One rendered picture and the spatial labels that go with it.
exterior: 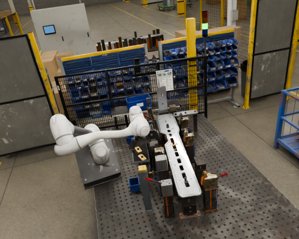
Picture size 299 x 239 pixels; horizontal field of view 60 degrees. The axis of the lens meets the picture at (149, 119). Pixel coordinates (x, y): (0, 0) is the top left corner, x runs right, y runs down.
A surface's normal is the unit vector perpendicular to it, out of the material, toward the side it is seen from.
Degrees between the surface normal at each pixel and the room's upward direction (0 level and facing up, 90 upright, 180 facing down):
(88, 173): 45
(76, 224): 0
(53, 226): 0
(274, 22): 90
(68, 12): 90
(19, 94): 93
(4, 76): 91
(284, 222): 0
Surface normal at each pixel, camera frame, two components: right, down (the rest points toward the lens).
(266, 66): 0.34, 0.41
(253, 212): -0.11, -0.87
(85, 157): 0.17, -0.33
